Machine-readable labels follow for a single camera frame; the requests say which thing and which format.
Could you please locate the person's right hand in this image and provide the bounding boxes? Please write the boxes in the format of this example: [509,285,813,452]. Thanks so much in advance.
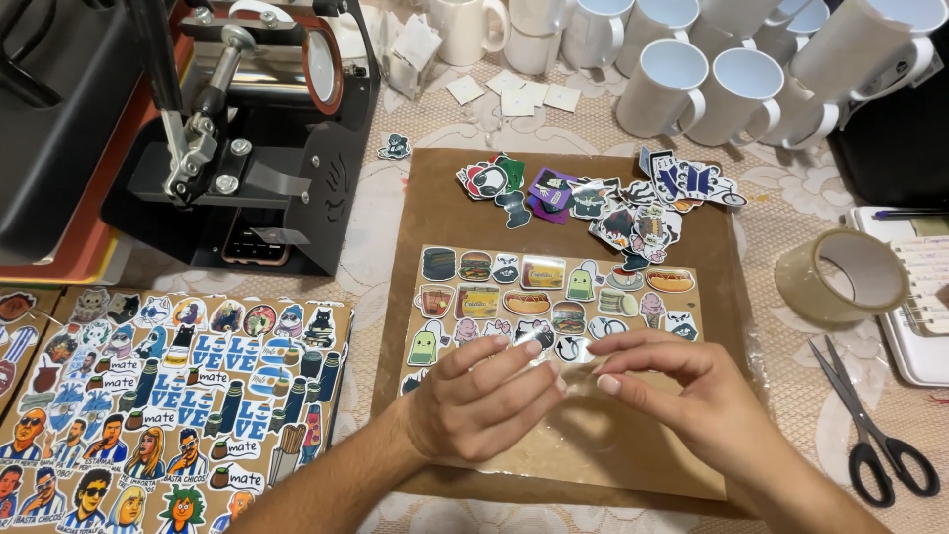
[586,330,769,470]

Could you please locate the person's left hand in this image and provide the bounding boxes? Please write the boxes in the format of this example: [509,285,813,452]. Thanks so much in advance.
[406,335,569,465]

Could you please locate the clear tape piece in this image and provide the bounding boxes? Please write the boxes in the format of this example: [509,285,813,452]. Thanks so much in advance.
[519,337,616,394]

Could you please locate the film-covered cardboard sticker sheet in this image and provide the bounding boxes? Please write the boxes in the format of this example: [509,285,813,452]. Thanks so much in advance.
[399,245,729,502]

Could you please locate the group of food stickers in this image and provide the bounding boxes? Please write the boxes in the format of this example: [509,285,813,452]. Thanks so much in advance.
[400,246,701,394]

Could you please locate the clear packing tape roll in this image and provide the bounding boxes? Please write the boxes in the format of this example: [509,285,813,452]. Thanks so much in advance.
[775,227,911,327]

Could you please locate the large brown backing board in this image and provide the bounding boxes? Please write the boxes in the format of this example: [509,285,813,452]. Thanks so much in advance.
[371,147,759,520]

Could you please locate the pile of loose stickers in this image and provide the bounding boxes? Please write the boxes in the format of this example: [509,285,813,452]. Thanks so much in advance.
[456,147,748,272]

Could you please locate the white tray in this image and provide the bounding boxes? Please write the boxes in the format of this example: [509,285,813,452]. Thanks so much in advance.
[845,206,949,388]

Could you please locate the beige lace tablecloth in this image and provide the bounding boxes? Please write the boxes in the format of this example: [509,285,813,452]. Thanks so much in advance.
[111,44,949,534]

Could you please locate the clear tape strip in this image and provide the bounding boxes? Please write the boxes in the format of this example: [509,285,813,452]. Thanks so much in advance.
[245,159,312,198]
[251,225,312,246]

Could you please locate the small black cat sticker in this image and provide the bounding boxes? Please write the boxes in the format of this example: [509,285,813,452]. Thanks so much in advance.
[377,132,413,162]

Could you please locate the black smartphone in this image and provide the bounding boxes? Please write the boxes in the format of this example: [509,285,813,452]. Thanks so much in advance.
[221,211,292,267]

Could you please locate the cardboard covered with character stickers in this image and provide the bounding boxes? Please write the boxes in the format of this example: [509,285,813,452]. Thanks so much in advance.
[0,288,354,534]

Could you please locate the group of white mugs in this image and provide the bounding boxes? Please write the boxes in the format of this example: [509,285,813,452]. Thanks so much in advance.
[426,0,949,151]

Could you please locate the black box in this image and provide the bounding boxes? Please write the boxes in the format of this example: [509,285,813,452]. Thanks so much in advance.
[826,70,949,210]

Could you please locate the black mug heat press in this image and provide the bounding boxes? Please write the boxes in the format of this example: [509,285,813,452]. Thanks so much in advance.
[100,0,383,279]

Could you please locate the narrow cardboard with stickers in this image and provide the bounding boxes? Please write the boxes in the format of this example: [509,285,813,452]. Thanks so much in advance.
[0,285,64,416]

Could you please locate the black orange flat heat press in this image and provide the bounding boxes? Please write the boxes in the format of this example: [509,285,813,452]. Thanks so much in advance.
[0,0,186,287]

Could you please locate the black-handled scissors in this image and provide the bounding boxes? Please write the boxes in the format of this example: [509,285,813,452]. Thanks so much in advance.
[807,335,943,509]

